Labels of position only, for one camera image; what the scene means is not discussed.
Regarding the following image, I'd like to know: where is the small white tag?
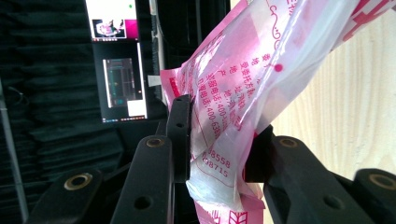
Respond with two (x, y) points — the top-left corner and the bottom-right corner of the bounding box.
(147, 74), (163, 88)

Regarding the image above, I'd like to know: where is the pale vertical pole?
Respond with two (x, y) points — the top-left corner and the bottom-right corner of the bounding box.
(148, 0), (166, 104)

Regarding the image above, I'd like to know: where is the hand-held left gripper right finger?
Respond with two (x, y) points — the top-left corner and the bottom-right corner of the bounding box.
(245, 124), (375, 224)

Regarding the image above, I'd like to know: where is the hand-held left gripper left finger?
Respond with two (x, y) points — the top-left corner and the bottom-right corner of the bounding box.
(110, 93), (193, 224)

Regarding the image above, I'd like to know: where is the grey metal pole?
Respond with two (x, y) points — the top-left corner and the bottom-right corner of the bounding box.
(0, 78), (31, 218)

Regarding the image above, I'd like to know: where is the white plastic bag red print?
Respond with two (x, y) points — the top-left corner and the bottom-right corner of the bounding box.
(160, 0), (396, 224)

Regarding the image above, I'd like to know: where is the computer monitor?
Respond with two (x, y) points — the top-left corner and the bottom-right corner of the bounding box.
(84, 0), (149, 124)

